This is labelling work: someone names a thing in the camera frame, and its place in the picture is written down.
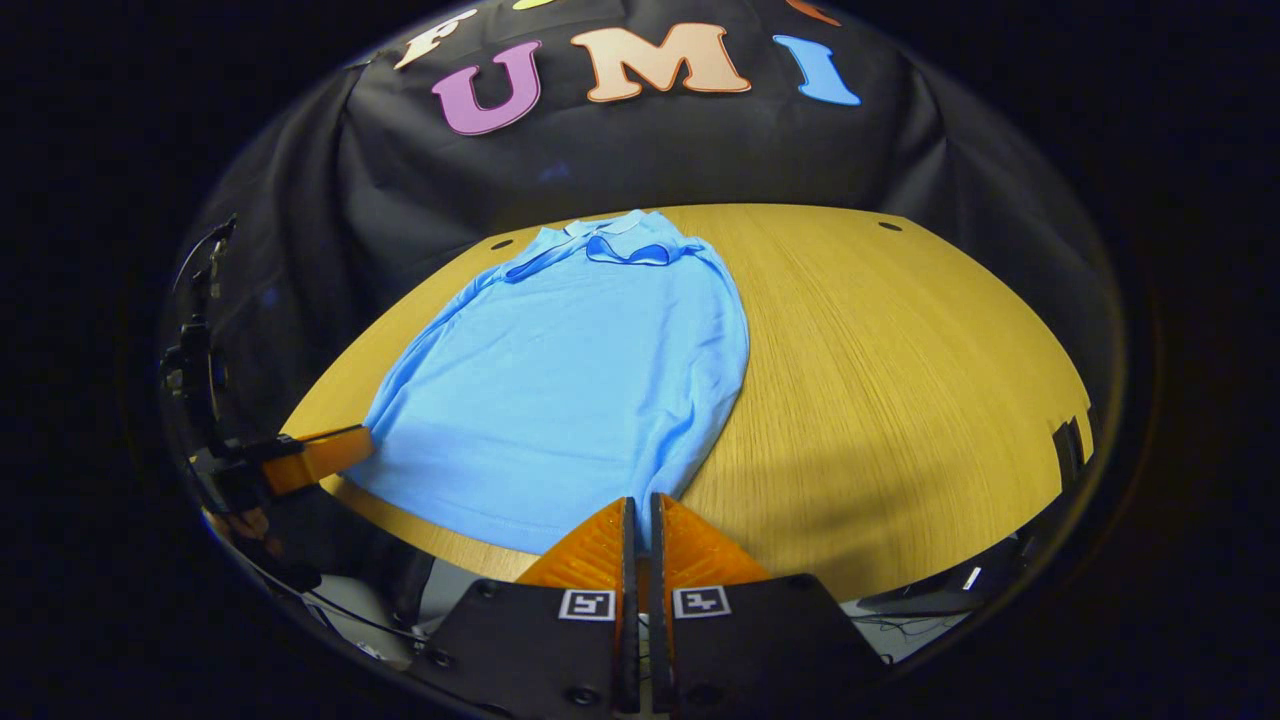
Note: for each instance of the dark flat device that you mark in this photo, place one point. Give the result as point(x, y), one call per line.
point(940, 590)

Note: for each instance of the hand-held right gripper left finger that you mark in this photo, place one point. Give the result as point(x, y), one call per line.
point(628, 600)

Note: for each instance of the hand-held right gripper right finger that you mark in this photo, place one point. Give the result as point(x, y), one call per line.
point(660, 600)

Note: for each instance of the black backdrop cloth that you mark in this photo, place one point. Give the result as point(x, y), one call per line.
point(650, 150)

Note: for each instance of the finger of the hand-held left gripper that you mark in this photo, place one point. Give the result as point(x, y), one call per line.
point(320, 455)

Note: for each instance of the light blue polo T-shirt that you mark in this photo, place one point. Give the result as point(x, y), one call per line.
point(560, 380)

